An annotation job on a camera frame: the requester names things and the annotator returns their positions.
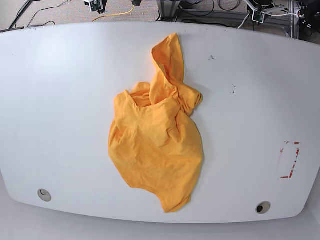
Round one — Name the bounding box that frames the orange t-shirt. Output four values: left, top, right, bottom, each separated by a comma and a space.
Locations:
108, 33, 203, 213

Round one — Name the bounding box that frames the red tape rectangle marking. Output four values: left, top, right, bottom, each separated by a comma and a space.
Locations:
276, 141, 301, 179

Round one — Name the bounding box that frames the aluminium frame stand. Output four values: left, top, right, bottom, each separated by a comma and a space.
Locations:
156, 0, 299, 39

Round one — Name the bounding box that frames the yellow cable on floor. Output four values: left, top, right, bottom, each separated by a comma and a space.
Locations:
91, 4, 136, 23

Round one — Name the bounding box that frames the white cable on floor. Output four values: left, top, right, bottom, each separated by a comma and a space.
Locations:
236, 11, 298, 30

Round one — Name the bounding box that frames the right table cable grommet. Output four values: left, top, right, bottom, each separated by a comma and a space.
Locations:
255, 201, 271, 215

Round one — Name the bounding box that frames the table cable grommet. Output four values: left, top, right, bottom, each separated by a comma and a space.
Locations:
37, 188, 52, 202
255, 201, 271, 215

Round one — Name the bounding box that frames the left table cable grommet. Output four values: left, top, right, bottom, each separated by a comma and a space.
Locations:
37, 188, 52, 202

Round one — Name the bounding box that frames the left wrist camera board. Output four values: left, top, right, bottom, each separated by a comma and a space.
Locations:
251, 10, 265, 24

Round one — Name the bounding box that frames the black cable on floor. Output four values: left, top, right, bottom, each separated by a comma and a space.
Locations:
26, 0, 72, 28

